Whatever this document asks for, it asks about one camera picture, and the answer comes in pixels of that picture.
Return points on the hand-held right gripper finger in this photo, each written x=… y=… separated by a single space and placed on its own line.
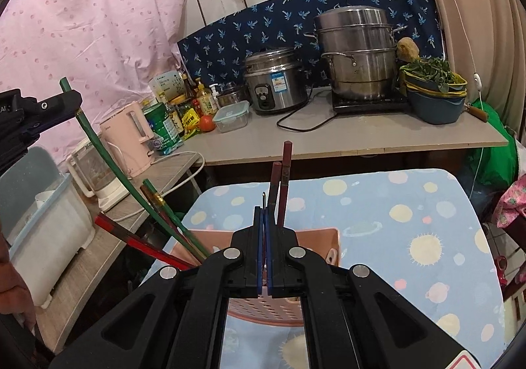
x=259 y=248
x=269 y=254

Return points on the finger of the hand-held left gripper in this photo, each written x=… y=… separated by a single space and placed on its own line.
x=57 y=106

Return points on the green chopstick gold band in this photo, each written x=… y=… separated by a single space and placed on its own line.
x=66 y=89

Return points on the gold flower spoon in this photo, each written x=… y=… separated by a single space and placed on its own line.
x=264 y=200

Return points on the pink perforated utensil basket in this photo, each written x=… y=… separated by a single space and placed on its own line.
x=320 y=243

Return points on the dark purple chopstick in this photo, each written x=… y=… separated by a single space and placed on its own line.
x=144 y=191

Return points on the red chopstick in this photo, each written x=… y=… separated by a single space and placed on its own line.
x=131 y=235
x=111 y=231

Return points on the person's left forearm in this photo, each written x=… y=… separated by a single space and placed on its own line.
x=14 y=270

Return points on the pink electric kettle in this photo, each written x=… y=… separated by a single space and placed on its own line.
x=125 y=139

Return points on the glass blender jug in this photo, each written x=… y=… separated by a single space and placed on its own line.
x=98 y=180

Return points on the pink dotted curtain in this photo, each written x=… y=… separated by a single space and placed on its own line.
x=82 y=24

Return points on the green tin can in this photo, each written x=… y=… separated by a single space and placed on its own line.
x=162 y=128

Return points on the white carton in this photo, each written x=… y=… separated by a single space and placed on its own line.
x=164 y=83

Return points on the white storage box blue lid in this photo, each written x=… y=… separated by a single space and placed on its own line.
x=45 y=237

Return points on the blue planet print tablecloth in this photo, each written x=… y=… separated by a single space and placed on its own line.
x=390 y=250

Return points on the dark sauce bottle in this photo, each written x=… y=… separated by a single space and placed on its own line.
x=188 y=87

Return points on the glass container blue lid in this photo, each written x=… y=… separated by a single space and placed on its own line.
x=231 y=117

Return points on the yellow snack packet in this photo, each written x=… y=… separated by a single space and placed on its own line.
x=190 y=122

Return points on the red tomato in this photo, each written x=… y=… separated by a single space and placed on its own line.
x=207 y=123

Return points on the wooden counter board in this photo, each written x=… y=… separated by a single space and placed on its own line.
x=349 y=135

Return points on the yellow cap oil bottle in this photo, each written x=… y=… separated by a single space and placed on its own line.
x=205 y=100

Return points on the small steel pot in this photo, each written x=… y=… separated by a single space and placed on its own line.
x=230 y=96

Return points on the wooden side shelf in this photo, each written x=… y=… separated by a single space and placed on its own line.
x=82 y=270

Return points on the steel rice cooker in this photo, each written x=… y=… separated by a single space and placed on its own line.
x=275 y=81

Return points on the black induction cooker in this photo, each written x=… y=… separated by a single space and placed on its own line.
x=370 y=106

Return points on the navy leaf print cloth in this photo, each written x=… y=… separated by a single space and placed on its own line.
x=246 y=28

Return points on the steel steamer pot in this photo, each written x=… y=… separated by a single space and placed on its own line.
x=353 y=57

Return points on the yellow plastic basin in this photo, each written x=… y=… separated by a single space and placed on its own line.
x=415 y=89

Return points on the bowls with green vegetables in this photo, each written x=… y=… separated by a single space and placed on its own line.
x=431 y=71

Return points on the green plastic bag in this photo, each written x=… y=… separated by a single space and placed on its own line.
x=495 y=155

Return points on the brown loofah sponge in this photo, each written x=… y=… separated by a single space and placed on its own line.
x=407 y=49

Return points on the pink printed cloth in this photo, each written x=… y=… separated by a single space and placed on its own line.
x=511 y=200

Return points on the beige curtain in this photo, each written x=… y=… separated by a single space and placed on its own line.
x=464 y=3

